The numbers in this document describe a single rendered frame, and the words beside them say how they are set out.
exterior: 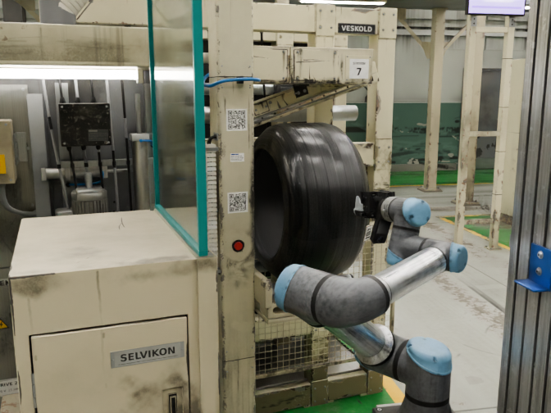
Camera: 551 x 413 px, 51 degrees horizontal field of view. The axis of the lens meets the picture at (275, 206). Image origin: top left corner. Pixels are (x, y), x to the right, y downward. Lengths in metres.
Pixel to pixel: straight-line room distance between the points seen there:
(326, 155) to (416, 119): 10.39
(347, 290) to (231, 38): 1.06
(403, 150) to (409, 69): 1.64
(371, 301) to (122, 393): 0.55
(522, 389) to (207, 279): 0.77
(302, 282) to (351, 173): 0.77
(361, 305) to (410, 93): 11.21
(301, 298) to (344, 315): 0.11
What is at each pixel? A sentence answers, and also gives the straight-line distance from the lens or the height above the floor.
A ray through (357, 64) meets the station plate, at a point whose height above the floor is 1.72.
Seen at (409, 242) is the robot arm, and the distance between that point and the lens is 1.60.
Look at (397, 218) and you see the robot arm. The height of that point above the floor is 1.26.
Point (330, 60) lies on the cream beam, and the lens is 2.45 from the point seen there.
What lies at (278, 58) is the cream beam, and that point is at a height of 1.73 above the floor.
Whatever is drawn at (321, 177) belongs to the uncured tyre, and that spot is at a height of 1.32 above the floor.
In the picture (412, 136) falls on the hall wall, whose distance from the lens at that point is 12.36.
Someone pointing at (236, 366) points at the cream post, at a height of 0.59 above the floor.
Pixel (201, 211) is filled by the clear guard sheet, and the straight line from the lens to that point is 1.19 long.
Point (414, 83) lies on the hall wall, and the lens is 12.41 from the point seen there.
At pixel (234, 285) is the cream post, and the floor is 0.91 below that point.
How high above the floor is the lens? 1.60
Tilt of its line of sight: 11 degrees down
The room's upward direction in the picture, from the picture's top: straight up
